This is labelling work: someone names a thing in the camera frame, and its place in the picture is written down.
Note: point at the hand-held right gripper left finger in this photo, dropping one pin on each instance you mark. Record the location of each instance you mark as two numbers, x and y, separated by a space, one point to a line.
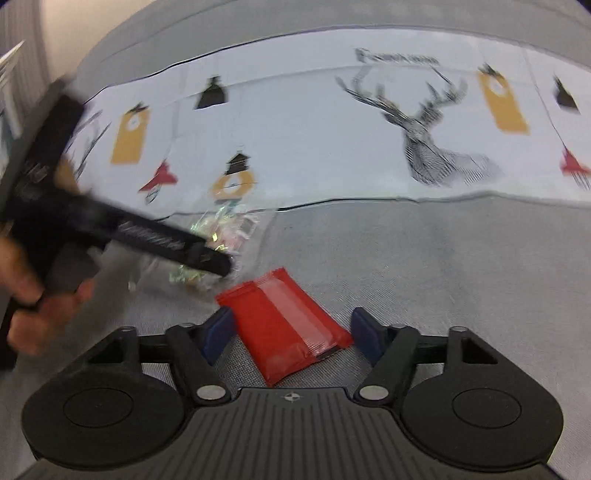
217 332

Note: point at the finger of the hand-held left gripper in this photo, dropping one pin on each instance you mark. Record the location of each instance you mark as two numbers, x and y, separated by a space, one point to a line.
210 261

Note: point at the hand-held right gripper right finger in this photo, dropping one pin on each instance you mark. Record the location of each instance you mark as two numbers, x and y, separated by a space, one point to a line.
365 332

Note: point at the clear candy bag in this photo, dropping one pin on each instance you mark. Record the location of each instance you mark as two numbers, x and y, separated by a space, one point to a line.
231 230

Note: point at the plain red snack packet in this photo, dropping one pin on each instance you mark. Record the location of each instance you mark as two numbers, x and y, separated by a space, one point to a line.
277 323

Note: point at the person's left hand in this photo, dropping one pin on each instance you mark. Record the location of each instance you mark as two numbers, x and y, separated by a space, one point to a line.
46 318

